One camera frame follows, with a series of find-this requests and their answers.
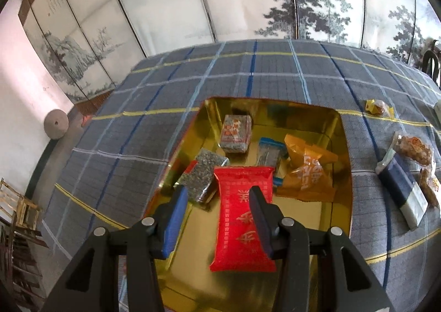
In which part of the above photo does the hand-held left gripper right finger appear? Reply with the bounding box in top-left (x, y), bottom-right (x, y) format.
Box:
top-left (249, 185), bottom-right (393, 312)

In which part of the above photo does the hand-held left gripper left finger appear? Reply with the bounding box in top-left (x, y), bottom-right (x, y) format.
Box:
top-left (41, 185), bottom-right (189, 312)

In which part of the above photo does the red snack packet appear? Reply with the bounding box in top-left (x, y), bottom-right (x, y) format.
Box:
top-left (209, 165), bottom-right (277, 273)

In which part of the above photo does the grey tea brick packet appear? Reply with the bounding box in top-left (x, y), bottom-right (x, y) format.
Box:
top-left (177, 148), bottom-right (230, 203)

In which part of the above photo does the orange snack packet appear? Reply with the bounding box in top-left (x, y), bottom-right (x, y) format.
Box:
top-left (276, 133), bottom-right (340, 203)

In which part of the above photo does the blue-edged clear snack packet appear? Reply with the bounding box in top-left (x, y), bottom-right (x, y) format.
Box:
top-left (257, 137), bottom-right (289, 169)

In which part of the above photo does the red-labelled tea brick packet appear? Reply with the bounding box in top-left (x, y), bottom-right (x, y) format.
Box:
top-left (219, 114), bottom-right (252, 154)

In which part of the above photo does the red and gold tin box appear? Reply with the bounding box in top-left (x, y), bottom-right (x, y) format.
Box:
top-left (119, 97), bottom-right (354, 312)

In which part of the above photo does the small yellow snack packet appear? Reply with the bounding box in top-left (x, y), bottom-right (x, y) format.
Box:
top-left (365, 99), bottom-right (395, 118)

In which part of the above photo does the dark blue and white packet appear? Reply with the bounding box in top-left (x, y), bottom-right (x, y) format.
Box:
top-left (375, 151), bottom-right (429, 231)

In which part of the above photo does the grey plaid tablecloth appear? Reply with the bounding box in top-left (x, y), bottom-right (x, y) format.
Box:
top-left (41, 38), bottom-right (441, 312)

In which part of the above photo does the bamboo chair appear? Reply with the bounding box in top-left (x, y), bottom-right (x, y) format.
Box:
top-left (0, 177), bottom-right (44, 240)

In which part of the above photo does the round stone disc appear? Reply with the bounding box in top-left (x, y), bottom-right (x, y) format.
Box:
top-left (44, 109), bottom-right (69, 140)

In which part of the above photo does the dark wooden furniture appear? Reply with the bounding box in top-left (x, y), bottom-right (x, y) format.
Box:
top-left (0, 222), bottom-right (49, 309)

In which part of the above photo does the clear fried snack packet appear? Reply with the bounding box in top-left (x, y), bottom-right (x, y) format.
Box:
top-left (418, 167), bottom-right (441, 209)
top-left (391, 131), bottom-right (435, 166)

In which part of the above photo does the painted landscape folding screen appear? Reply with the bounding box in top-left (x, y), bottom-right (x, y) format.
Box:
top-left (17, 0), bottom-right (441, 104)

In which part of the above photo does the dark wooden armchair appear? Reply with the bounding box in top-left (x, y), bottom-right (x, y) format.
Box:
top-left (422, 39), bottom-right (441, 87)

